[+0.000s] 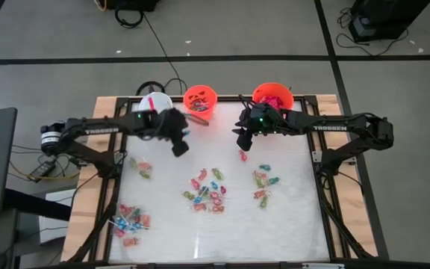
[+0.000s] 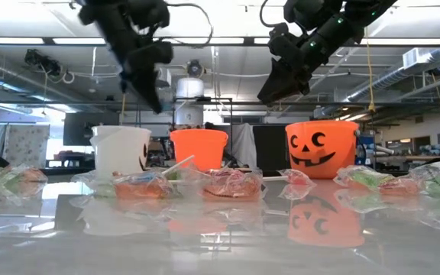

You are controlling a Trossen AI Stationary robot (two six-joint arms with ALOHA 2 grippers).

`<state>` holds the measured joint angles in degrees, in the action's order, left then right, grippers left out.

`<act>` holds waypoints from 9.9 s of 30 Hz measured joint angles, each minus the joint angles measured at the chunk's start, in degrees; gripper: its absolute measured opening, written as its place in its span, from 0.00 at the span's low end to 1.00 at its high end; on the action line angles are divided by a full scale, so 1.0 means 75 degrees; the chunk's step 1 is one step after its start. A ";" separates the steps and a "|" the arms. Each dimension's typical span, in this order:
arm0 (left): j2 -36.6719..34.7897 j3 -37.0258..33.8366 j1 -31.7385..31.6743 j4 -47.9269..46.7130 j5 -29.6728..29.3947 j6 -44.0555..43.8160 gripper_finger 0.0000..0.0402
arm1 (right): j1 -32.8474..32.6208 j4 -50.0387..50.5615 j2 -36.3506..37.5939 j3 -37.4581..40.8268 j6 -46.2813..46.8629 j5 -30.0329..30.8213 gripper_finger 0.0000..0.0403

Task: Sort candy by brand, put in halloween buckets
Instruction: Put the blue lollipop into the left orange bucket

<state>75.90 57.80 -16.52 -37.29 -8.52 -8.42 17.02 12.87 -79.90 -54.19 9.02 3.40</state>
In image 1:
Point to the white bucket black pumpkin face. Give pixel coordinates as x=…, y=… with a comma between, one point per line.
x=161, y=101

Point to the black metal table frame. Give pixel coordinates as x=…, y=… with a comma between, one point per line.
x=230, y=98

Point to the black equipment case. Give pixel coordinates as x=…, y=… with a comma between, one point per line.
x=386, y=15

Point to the orange bucket jagged-mouth face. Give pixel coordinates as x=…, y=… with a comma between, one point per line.
x=211, y=98

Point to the green wrapped candy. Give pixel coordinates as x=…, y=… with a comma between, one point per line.
x=133, y=162
x=217, y=173
x=189, y=195
x=260, y=182
x=263, y=202
x=145, y=174

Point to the teal wrapped candy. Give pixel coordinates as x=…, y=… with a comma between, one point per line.
x=264, y=167
x=136, y=213
x=273, y=181

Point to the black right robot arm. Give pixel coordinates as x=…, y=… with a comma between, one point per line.
x=349, y=123

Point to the black desk leg bar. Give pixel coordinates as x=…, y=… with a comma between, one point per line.
x=36, y=204

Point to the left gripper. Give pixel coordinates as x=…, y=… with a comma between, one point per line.
x=168, y=125

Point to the blue candy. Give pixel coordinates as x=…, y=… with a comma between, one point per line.
x=198, y=200
x=201, y=107
x=214, y=185
x=133, y=226
x=121, y=224

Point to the black power adapter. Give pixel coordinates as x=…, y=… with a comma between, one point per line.
x=43, y=170

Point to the orange wrapped candy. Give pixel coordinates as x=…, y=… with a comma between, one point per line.
x=260, y=194
x=145, y=165
x=218, y=209
x=202, y=174
x=130, y=242
x=200, y=206
x=146, y=220
x=260, y=174

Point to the black box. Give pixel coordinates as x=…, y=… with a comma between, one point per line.
x=133, y=4

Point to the white box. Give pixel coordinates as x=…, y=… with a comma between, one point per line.
x=56, y=224

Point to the red Skittles pack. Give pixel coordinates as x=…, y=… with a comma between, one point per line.
x=277, y=101
x=266, y=101

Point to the white metal bracket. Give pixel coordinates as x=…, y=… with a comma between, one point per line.
x=323, y=266
x=116, y=266

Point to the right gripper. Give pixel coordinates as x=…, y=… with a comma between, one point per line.
x=267, y=121

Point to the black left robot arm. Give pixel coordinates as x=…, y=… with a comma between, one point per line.
x=88, y=125

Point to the orange bucket smiling pumpkin face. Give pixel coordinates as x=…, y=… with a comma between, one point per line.
x=261, y=89

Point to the blue wrapped lollipop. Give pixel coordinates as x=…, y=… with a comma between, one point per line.
x=203, y=191

